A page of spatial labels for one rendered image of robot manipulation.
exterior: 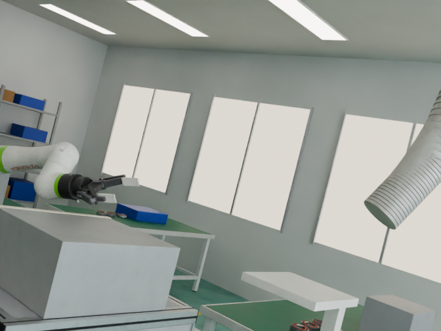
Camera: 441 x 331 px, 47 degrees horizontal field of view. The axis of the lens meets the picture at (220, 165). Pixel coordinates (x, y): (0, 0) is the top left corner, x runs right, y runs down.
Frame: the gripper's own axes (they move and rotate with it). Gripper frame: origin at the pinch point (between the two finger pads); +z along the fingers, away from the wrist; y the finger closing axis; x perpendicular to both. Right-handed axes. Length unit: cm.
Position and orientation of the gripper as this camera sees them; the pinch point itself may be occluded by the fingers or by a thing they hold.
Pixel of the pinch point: (124, 190)
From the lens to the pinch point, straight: 176.7
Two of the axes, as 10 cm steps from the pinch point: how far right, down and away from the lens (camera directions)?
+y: -4.3, 3.7, -8.2
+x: -1.4, -9.3, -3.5
